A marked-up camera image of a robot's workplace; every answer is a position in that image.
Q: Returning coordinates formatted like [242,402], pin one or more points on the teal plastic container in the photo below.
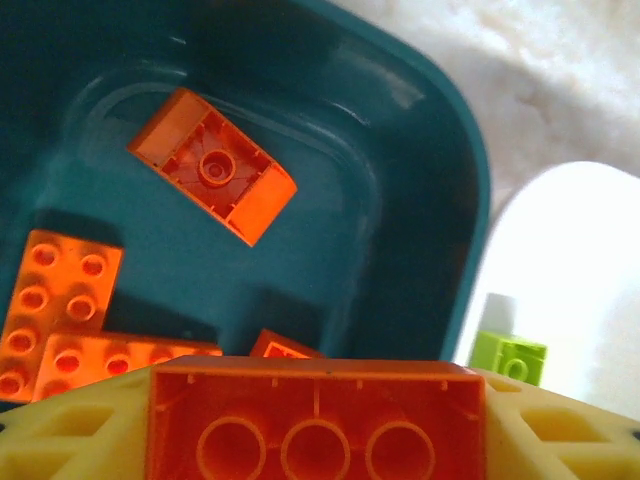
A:
[300,275]

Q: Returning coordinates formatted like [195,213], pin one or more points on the long orange lego brick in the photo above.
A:
[55,290]
[320,395]

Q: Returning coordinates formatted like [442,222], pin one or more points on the curved orange lego brick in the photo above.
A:
[215,165]

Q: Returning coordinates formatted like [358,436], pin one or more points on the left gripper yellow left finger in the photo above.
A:
[75,440]

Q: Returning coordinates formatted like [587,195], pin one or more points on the lime green lego brick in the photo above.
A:
[510,357]

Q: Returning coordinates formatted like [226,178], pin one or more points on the white bowl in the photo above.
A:
[575,250]

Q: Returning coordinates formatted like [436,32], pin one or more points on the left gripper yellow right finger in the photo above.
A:
[560,440]

